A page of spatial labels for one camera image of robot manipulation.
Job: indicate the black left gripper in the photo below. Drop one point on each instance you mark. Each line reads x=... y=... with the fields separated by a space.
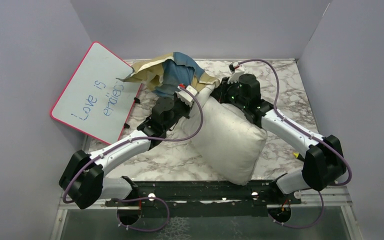
x=189 y=109

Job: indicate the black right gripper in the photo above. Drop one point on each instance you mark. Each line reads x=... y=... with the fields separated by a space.
x=219 y=92

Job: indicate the blue beige checked pillowcase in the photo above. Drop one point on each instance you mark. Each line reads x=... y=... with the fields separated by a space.
x=163 y=74

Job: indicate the white pillow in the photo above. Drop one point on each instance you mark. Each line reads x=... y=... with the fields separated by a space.
x=226 y=140

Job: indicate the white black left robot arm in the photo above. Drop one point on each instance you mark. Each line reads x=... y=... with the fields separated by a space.
x=83 y=180

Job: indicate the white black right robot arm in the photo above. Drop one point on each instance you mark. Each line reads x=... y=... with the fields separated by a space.
x=323 y=157

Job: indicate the black whiteboard clip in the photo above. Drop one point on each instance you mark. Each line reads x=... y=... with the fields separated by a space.
x=137 y=100

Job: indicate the pink framed whiteboard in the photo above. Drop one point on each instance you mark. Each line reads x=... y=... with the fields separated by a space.
x=96 y=101

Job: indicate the black yellow marker pen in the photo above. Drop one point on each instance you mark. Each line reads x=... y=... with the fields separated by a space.
x=299 y=156

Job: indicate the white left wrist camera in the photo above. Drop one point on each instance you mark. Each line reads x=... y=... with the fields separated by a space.
x=187 y=94

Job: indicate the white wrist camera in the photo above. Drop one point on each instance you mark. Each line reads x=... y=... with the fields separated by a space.
x=236 y=71
x=187 y=94

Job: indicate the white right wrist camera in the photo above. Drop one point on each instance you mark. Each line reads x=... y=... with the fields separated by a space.
x=236 y=71

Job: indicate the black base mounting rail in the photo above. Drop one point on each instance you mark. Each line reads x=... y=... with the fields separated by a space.
x=194 y=199

